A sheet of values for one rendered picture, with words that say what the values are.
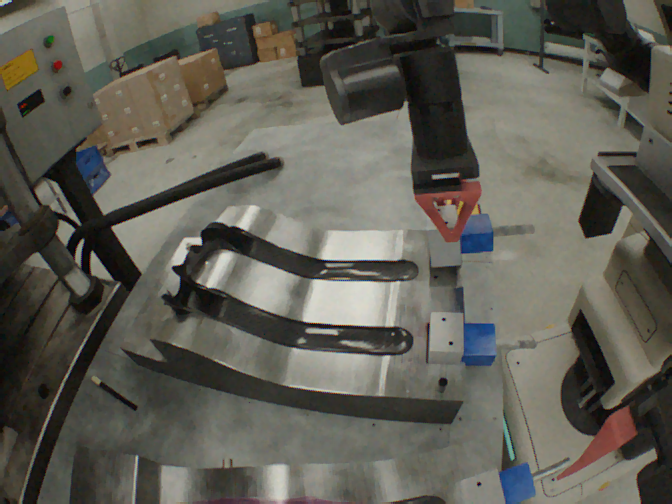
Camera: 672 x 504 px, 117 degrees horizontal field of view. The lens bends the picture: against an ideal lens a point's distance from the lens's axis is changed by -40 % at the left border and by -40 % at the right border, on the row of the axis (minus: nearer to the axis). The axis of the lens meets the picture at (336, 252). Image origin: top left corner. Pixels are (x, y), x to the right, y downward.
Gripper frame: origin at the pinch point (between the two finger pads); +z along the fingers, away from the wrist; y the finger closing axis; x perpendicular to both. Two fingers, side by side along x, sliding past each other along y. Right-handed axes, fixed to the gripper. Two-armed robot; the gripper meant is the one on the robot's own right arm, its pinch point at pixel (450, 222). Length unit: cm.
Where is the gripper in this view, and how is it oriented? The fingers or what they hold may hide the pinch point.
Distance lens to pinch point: 40.5
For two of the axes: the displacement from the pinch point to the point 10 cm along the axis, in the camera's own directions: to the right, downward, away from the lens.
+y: -2.2, 6.1, -7.6
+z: 2.5, 7.9, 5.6
